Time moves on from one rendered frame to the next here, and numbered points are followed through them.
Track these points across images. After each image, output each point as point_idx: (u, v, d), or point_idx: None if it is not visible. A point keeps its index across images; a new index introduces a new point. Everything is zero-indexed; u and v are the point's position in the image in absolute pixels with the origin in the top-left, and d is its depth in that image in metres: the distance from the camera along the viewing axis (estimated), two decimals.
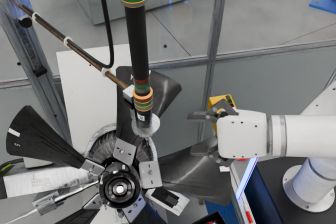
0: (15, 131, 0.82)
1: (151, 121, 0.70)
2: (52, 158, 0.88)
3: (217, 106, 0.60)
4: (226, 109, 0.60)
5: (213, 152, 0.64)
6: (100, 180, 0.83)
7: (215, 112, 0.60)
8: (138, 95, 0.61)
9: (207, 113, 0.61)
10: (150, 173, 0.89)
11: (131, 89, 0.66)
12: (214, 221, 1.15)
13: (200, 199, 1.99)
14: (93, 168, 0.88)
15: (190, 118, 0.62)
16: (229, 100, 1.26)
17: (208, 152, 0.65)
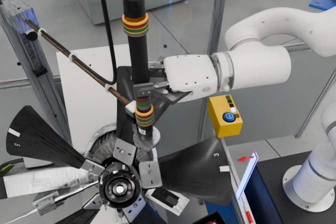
0: (15, 131, 0.82)
1: (151, 135, 0.74)
2: (52, 158, 0.88)
3: (158, 61, 0.64)
4: None
5: (161, 82, 0.59)
6: (100, 180, 0.83)
7: (158, 64, 0.63)
8: (139, 112, 0.66)
9: (150, 66, 0.63)
10: (150, 173, 0.89)
11: (133, 105, 0.71)
12: (214, 221, 1.15)
13: (200, 199, 1.99)
14: (93, 168, 0.88)
15: None
16: (229, 100, 1.26)
17: (153, 84, 0.59)
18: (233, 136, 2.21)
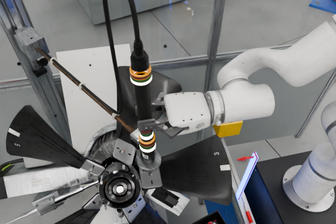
0: (15, 131, 0.82)
1: (153, 158, 0.83)
2: (52, 158, 0.88)
3: (159, 97, 0.73)
4: (166, 96, 0.74)
5: (161, 118, 0.68)
6: (100, 180, 0.83)
7: (159, 100, 0.72)
8: (143, 141, 0.74)
9: (152, 102, 0.72)
10: (151, 174, 0.90)
11: (137, 133, 0.79)
12: (214, 221, 1.15)
13: (200, 199, 1.99)
14: (93, 168, 0.88)
15: None
16: None
17: (154, 120, 0.68)
18: (233, 136, 2.21)
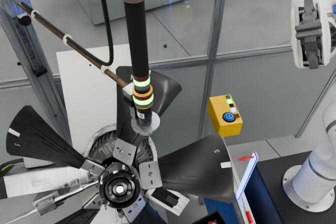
0: (15, 131, 0.82)
1: (151, 119, 0.69)
2: (52, 158, 0.88)
3: (313, 9, 0.44)
4: (313, 7, 0.45)
5: (320, 37, 0.43)
6: (100, 180, 0.83)
7: (315, 19, 0.44)
8: (137, 93, 0.61)
9: (315, 20, 0.42)
10: (148, 173, 0.91)
11: (131, 87, 0.66)
12: (214, 221, 1.15)
13: (200, 199, 1.99)
14: (93, 168, 0.88)
15: (316, 23, 0.39)
16: (229, 100, 1.26)
17: None
18: (233, 136, 2.21)
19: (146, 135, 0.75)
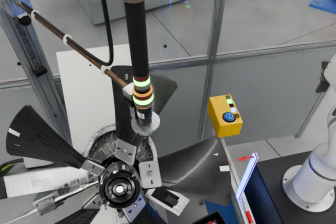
0: None
1: (151, 119, 0.69)
2: (121, 111, 0.89)
3: (322, 68, 0.80)
4: (326, 64, 0.78)
5: None
6: (122, 168, 0.84)
7: (323, 72, 0.79)
8: (137, 93, 0.61)
9: (321, 77, 0.80)
10: (135, 203, 0.91)
11: (131, 87, 0.66)
12: (214, 221, 1.15)
13: (200, 199, 1.99)
14: (125, 153, 0.89)
15: (317, 89, 0.82)
16: (229, 100, 1.26)
17: None
18: (233, 136, 2.21)
19: (146, 135, 0.75)
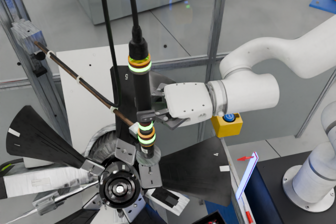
0: None
1: (153, 153, 0.80)
2: (121, 111, 0.89)
3: (159, 88, 0.71)
4: (167, 86, 0.71)
5: (161, 109, 0.65)
6: (122, 168, 0.84)
7: (159, 91, 0.70)
8: (142, 134, 0.72)
9: (152, 93, 0.69)
10: (135, 203, 0.91)
11: (136, 126, 0.77)
12: (214, 221, 1.15)
13: (200, 199, 1.99)
14: (125, 153, 0.89)
15: None
16: None
17: (154, 111, 0.65)
18: (233, 136, 2.21)
19: None
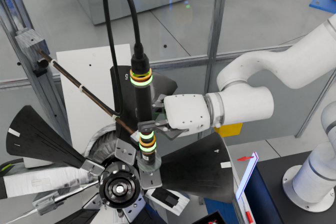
0: None
1: (153, 160, 0.83)
2: None
3: (159, 99, 0.74)
4: (166, 98, 0.74)
5: (161, 120, 0.68)
6: (122, 168, 0.84)
7: (159, 102, 0.73)
8: (143, 142, 0.75)
9: (152, 104, 0.72)
10: (135, 203, 0.91)
11: (137, 134, 0.80)
12: (214, 221, 1.15)
13: (200, 199, 1.99)
14: (125, 153, 0.89)
15: None
16: None
17: (154, 122, 0.68)
18: (233, 136, 2.21)
19: None
